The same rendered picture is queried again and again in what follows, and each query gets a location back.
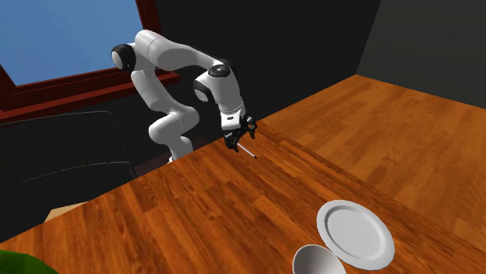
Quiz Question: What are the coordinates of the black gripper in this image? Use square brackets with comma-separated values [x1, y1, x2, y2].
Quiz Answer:
[224, 116, 259, 153]

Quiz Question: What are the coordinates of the white thin pen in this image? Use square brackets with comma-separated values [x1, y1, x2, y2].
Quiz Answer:
[236, 142, 259, 160]

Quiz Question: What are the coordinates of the brown wooden table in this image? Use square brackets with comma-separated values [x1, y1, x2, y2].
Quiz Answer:
[0, 120, 486, 274]

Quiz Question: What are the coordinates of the white bowl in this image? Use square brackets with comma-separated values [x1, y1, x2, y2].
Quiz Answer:
[291, 244, 347, 274]

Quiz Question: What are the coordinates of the white plate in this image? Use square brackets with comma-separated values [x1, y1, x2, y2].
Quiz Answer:
[315, 199, 396, 272]

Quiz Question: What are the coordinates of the red framed window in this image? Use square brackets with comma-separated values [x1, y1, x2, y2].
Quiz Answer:
[0, 0, 181, 125]

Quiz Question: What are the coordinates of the green rounded object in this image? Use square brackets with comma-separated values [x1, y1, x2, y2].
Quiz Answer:
[0, 249, 60, 274]

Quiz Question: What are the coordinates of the black wire chair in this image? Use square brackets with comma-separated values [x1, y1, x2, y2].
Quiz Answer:
[0, 110, 139, 216]

